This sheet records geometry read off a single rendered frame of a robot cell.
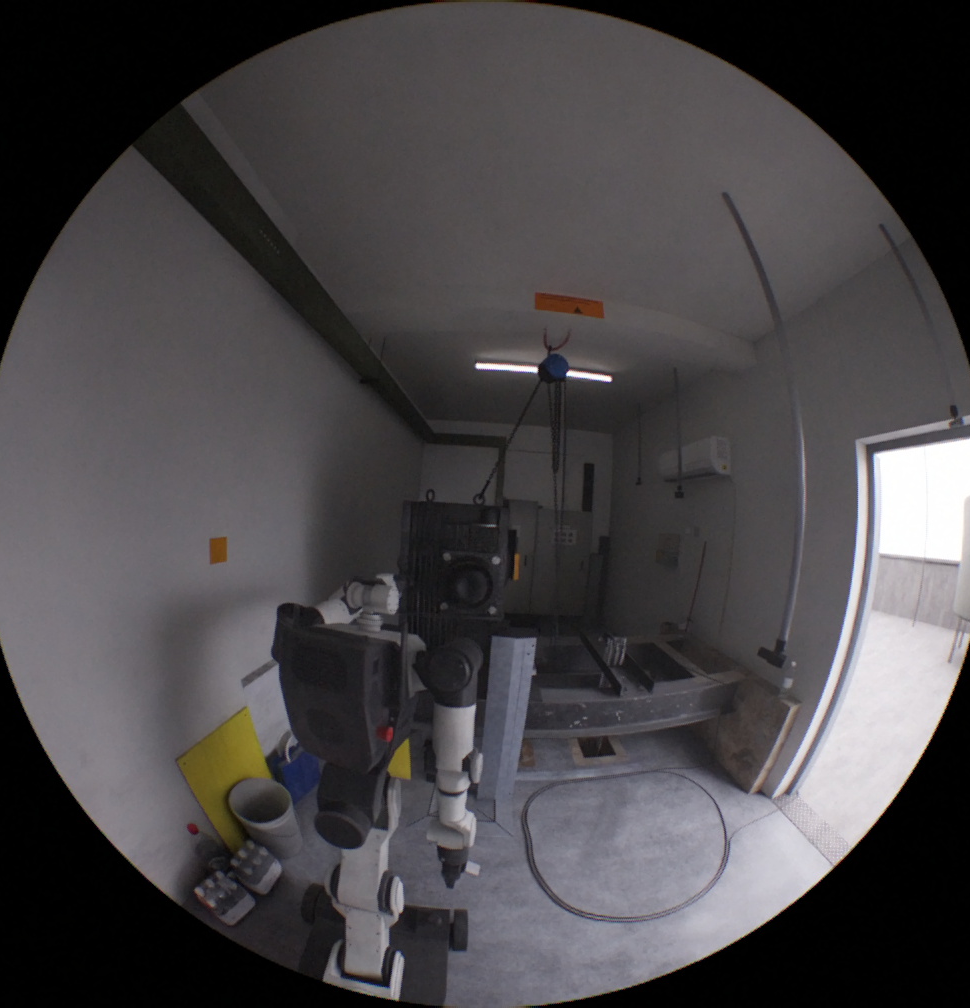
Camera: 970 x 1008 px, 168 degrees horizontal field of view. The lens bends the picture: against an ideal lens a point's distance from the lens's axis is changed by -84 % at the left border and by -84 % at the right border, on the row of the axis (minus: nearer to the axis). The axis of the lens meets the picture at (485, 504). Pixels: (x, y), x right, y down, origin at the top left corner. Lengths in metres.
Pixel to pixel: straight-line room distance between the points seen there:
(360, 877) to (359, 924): 0.22
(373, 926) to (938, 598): 8.66
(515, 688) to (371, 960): 1.27
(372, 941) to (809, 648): 2.22
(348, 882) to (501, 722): 1.03
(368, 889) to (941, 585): 8.65
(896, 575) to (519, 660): 8.32
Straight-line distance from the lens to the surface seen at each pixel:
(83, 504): 1.10
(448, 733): 0.74
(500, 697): 1.57
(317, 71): 1.44
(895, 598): 8.89
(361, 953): 1.27
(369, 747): 0.68
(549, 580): 4.74
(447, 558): 1.50
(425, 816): 1.96
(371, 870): 1.03
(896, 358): 2.00
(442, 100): 1.38
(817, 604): 2.12
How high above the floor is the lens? 1.59
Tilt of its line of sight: 1 degrees up
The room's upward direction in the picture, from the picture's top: 4 degrees clockwise
